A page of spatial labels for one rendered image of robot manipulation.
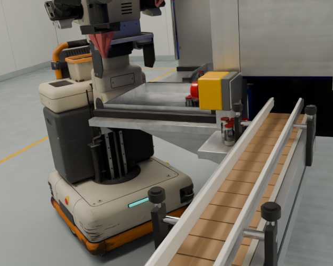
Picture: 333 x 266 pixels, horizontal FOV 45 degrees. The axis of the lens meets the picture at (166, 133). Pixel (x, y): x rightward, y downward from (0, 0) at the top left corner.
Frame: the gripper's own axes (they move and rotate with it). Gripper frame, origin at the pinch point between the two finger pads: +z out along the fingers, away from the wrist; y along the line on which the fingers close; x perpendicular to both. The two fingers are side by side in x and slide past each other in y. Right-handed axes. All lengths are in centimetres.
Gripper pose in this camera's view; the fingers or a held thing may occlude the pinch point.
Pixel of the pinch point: (104, 55)
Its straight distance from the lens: 121.8
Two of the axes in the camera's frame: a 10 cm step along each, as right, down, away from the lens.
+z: 1.0, 9.5, 3.1
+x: 4.3, -3.2, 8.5
